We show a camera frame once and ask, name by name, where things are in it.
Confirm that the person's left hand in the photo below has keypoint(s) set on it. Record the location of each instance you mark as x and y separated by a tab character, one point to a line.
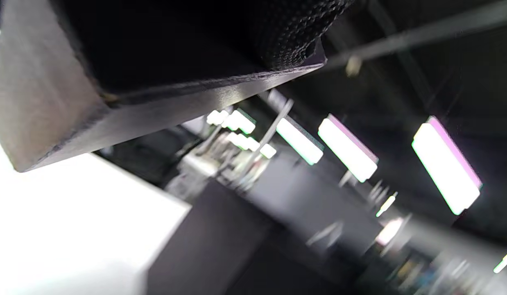
294	28

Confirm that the black gift box lid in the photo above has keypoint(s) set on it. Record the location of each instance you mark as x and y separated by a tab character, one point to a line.
114	123

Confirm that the black gift box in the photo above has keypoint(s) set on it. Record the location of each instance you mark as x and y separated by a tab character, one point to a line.
204	246

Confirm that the ceiling light strip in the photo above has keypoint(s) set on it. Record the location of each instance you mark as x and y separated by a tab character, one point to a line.
347	147
299	141
446	164

